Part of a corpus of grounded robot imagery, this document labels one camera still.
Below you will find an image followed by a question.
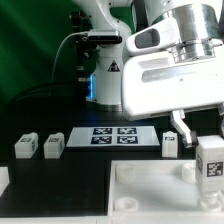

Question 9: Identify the black cable bundle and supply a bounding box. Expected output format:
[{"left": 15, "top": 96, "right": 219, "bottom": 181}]
[{"left": 6, "top": 80, "right": 88, "bottom": 108}]

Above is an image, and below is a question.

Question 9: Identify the white obstacle piece left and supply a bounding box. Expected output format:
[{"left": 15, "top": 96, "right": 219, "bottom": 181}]
[{"left": 0, "top": 167, "right": 10, "bottom": 197}]

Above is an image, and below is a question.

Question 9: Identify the white cable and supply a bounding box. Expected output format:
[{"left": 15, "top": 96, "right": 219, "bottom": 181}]
[{"left": 50, "top": 31, "right": 90, "bottom": 83}]

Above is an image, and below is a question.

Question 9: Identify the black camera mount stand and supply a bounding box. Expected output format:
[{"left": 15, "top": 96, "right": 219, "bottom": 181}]
[{"left": 70, "top": 11, "right": 96, "bottom": 100}]

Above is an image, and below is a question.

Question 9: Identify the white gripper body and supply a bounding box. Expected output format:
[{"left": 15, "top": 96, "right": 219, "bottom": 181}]
[{"left": 121, "top": 53, "right": 224, "bottom": 120}]

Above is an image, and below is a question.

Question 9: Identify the white square table top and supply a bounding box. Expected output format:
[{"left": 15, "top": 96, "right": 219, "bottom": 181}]
[{"left": 108, "top": 160, "right": 224, "bottom": 224}]

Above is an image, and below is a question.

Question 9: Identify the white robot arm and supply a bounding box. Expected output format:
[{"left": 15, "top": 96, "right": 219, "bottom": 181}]
[{"left": 72, "top": 0, "right": 224, "bottom": 147}]

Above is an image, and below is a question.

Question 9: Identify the white marker sheet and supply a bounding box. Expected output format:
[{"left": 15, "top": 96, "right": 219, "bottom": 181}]
[{"left": 67, "top": 126, "right": 159, "bottom": 147}]

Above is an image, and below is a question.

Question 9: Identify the white front rail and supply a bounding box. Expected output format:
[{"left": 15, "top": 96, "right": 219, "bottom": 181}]
[{"left": 0, "top": 216, "right": 224, "bottom": 224}]

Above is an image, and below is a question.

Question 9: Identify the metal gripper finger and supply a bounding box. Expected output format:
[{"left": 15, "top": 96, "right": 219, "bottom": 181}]
[{"left": 170, "top": 110, "right": 198, "bottom": 148}]

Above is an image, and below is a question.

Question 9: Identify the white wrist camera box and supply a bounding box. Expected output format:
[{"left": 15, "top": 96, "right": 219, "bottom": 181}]
[{"left": 126, "top": 18, "right": 180, "bottom": 56}]

